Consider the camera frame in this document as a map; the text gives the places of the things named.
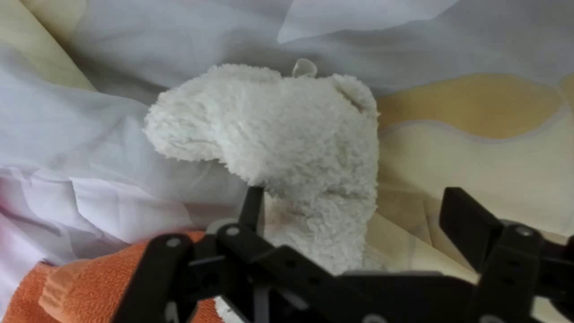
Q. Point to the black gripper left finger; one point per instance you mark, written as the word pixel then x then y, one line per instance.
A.
pixel 179 269

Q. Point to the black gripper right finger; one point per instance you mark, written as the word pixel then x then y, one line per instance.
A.
pixel 502 251

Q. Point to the white plush teddy bear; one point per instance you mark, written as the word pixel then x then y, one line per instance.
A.
pixel 287 149

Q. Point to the orange crumpled cloth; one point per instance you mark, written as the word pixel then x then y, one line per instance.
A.
pixel 77 287

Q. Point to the grey yellow floral duvet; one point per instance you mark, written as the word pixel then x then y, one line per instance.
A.
pixel 477 90

